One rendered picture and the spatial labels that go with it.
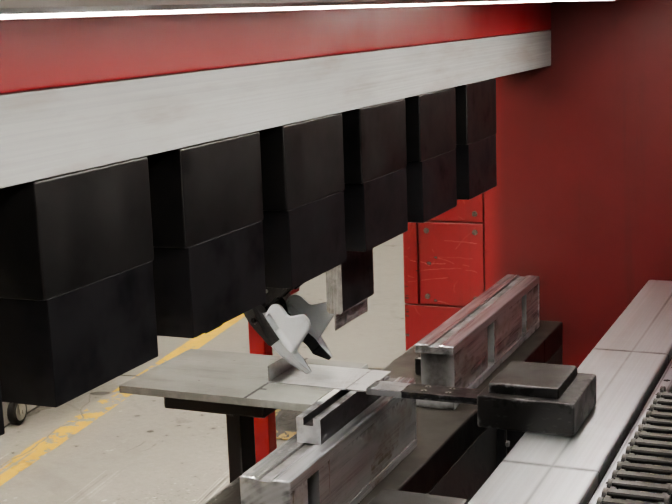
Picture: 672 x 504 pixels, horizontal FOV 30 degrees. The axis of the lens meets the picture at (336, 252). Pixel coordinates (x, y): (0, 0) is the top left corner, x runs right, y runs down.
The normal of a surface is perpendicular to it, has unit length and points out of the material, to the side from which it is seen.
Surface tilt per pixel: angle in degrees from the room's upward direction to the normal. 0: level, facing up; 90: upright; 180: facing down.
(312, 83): 90
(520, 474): 0
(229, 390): 0
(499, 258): 90
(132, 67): 90
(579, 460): 0
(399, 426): 90
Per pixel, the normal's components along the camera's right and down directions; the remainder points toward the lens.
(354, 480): 0.92, 0.04
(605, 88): -0.40, 0.18
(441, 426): -0.04, -0.98
